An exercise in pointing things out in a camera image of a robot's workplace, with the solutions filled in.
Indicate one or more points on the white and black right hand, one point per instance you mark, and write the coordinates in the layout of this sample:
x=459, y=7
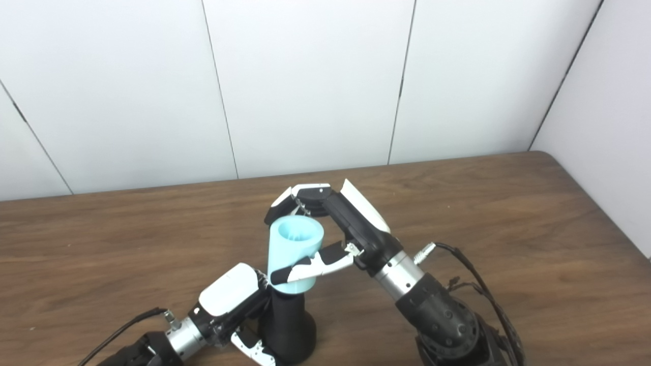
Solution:
x=356, y=218

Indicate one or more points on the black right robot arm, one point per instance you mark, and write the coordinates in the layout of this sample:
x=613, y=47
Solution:
x=442, y=320

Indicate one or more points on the light blue cylinder cup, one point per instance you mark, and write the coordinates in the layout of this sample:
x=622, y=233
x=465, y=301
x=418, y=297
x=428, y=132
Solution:
x=292, y=249

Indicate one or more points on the black flared nozzle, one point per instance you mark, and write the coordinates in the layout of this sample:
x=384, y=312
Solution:
x=287, y=325

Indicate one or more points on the white and black left hand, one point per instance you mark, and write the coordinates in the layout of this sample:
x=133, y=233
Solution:
x=226, y=292

